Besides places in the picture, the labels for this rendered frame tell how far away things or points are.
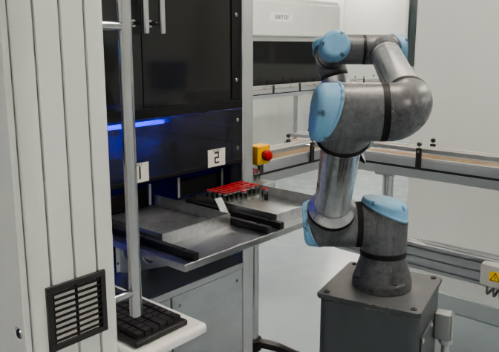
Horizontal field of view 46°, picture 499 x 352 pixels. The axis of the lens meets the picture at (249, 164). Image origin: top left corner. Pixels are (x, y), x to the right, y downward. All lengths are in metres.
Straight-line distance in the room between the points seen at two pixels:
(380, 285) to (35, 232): 0.86
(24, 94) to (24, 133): 0.06
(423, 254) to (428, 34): 1.16
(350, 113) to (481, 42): 2.04
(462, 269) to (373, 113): 1.61
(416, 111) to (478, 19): 2.00
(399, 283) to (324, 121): 0.56
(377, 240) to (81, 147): 0.79
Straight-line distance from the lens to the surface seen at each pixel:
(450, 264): 2.70
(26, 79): 0.98
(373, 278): 1.53
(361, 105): 1.14
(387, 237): 1.50
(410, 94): 1.17
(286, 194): 2.03
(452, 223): 3.29
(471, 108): 3.16
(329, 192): 1.34
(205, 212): 1.81
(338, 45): 1.50
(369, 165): 2.73
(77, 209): 1.05
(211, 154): 2.02
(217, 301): 2.20
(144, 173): 1.84
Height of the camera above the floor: 1.40
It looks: 11 degrees down
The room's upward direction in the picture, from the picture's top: straight up
